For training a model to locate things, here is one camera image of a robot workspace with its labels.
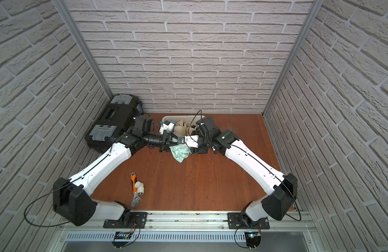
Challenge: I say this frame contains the beige umbrella black stripes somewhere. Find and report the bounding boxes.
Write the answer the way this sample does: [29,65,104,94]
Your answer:
[174,117,195,137]

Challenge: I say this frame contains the mint green umbrella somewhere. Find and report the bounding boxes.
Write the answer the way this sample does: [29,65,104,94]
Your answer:
[170,144,192,163]

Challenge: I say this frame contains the white plastic storage box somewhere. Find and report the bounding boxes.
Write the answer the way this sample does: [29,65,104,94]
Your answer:
[162,115,205,137]

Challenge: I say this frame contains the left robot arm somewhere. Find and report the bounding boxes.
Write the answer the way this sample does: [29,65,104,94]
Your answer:
[50,115,185,226]

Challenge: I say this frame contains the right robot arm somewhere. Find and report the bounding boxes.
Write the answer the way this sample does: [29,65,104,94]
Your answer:
[196,117,298,227]

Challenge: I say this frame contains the white pipe fitting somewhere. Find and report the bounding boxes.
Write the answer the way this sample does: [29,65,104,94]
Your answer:
[135,181,145,195]

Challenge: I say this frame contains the black grey toolbox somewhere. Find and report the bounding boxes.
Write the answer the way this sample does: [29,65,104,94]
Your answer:
[85,94,143,153]

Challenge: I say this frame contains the right circuit board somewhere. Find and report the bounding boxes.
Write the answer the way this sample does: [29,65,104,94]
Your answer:
[244,232,262,249]

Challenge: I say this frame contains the circuit board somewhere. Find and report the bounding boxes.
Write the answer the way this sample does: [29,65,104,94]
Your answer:
[113,232,135,243]
[244,232,262,249]

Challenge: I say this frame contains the left circuit board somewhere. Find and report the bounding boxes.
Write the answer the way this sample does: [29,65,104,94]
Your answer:
[113,232,135,243]

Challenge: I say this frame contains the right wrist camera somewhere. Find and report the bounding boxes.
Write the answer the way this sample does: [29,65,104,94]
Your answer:
[183,135,199,148]

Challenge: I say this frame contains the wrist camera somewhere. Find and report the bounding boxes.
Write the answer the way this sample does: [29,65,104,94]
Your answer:
[159,120,177,135]
[183,135,199,148]

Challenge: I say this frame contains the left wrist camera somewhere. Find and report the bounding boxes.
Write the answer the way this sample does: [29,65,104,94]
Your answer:
[159,120,177,135]

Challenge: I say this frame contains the orange handled wrench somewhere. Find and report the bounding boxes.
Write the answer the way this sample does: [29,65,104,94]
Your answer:
[131,172,141,208]

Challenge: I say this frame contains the aluminium front rail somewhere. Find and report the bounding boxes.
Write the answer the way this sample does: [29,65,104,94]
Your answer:
[56,209,317,233]

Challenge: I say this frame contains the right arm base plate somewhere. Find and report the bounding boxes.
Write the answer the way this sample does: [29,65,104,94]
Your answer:
[227,212,270,230]

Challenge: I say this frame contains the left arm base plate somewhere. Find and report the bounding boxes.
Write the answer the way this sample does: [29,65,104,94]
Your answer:
[103,210,148,228]

